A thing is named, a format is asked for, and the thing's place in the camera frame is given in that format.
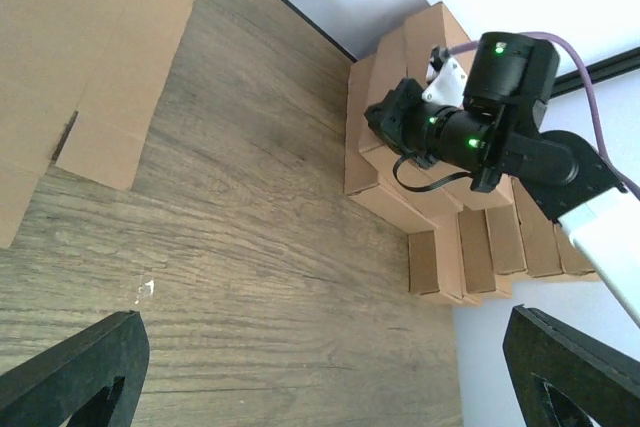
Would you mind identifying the tall folded cardboard box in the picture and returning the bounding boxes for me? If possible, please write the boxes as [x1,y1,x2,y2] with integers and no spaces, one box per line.
[553,224,597,278]

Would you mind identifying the right black frame post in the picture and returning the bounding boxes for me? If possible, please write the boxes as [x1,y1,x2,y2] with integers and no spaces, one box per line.
[551,47,640,98]

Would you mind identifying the brown cardboard box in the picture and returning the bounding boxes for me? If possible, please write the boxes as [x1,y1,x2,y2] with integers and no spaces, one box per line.
[399,3,513,216]

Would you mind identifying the small folded cardboard box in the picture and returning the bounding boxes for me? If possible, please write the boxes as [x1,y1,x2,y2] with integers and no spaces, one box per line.
[343,55,436,236]

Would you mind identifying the flat cardboard sheet stack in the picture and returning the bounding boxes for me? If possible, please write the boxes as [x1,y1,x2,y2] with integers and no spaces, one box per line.
[1,0,195,247]

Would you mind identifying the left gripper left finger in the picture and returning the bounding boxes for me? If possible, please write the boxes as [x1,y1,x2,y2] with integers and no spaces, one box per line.
[1,311,150,426]

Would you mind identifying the low cardboard box stack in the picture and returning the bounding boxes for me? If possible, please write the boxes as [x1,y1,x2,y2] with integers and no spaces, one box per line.
[408,214,482,307]

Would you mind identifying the leaning folded cardboard box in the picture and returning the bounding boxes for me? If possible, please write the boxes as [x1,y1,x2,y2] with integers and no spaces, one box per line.
[458,177,534,298]

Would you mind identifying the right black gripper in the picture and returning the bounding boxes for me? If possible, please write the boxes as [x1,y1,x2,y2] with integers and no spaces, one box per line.
[364,78,423,155]

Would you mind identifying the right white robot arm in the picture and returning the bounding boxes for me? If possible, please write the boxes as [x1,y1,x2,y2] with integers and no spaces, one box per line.
[365,32,639,318]

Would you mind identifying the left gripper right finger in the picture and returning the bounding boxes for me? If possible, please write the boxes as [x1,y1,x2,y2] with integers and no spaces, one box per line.
[503,305,639,426]

